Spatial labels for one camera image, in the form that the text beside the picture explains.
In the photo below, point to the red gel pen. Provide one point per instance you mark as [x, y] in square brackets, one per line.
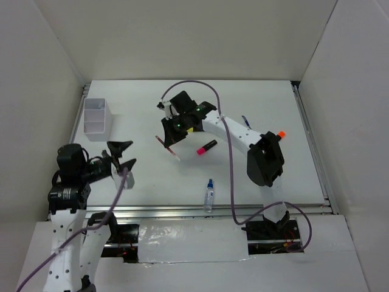
[167, 148]

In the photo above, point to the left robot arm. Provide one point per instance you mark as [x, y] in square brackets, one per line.
[78, 241]

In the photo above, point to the aluminium front rail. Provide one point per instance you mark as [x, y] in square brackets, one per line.
[158, 212]

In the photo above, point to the dark blue pen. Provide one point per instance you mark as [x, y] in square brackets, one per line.
[246, 122]

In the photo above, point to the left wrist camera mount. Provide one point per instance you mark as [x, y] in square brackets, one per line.
[119, 179]

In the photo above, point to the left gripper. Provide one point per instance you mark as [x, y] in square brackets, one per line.
[116, 148]

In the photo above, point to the orange highlighter marker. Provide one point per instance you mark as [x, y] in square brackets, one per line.
[282, 134]

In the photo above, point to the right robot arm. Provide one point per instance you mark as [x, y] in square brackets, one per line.
[264, 158]

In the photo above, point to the pink highlighter marker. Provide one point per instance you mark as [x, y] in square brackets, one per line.
[202, 150]

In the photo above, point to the white foil cover sheet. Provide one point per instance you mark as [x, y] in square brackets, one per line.
[192, 241]

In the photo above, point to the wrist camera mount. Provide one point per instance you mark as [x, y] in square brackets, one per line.
[168, 109]
[119, 179]

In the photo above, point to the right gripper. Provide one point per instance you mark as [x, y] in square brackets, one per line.
[171, 137]

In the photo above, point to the small blue spray bottle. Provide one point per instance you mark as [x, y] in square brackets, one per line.
[208, 200]

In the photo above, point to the white pen holder container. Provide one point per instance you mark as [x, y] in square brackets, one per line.
[97, 123]

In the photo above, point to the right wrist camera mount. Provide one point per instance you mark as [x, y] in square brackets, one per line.
[168, 109]

